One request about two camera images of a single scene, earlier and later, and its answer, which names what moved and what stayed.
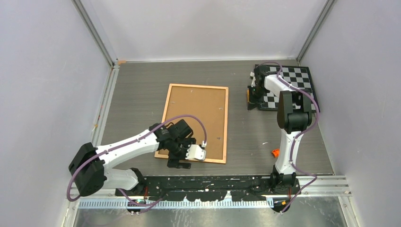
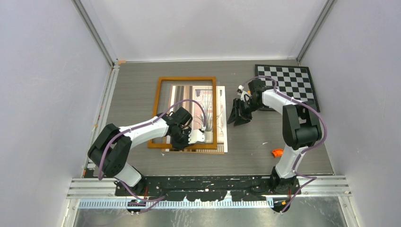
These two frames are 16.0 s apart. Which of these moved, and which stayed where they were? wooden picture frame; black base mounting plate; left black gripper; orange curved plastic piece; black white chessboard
Moved: wooden picture frame; left black gripper
Stayed: black base mounting plate; orange curved plastic piece; black white chessboard
